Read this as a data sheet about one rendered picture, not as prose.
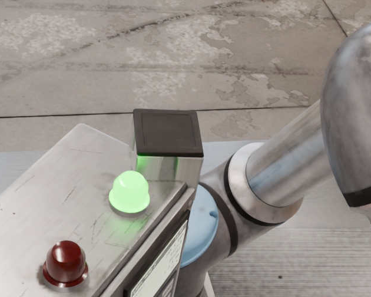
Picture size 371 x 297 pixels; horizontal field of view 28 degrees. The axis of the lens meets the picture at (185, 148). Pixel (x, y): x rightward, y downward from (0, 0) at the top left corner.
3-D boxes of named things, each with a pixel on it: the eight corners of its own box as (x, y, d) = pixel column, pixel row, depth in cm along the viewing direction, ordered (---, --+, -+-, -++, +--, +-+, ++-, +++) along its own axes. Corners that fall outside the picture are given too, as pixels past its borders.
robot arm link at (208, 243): (103, 264, 103) (106, 198, 94) (176, 222, 110) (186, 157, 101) (157, 323, 97) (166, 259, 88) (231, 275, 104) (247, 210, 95)
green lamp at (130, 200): (100, 205, 47) (103, 180, 46) (122, 182, 49) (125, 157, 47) (135, 224, 46) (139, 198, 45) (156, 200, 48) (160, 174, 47)
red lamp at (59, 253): (33, 279, 42) (33, 253, 41) (59, 250, 44) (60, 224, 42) (70, 300, 41) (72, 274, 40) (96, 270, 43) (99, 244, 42)
